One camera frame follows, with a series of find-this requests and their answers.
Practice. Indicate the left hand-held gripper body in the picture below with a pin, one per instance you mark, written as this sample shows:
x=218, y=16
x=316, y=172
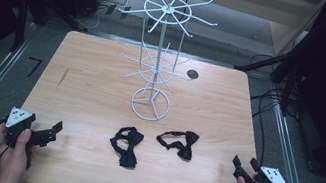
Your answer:
x=20, y=127

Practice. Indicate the black metal stand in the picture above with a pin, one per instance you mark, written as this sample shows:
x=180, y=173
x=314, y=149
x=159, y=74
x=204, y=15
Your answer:
x=24, y=13
x=277, y=62

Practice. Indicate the black table grommet hole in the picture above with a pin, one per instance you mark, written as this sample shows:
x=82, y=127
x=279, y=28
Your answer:
x=192, y=74

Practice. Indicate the person's left hand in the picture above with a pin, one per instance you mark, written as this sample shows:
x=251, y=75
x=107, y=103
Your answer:
x=14, y=160

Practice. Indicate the wooden table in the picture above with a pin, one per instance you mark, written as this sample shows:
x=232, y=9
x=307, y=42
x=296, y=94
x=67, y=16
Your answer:
x=87, y=108

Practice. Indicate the black bow tie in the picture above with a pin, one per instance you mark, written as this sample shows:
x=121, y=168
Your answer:
x=126, y=146
x=180, y=143

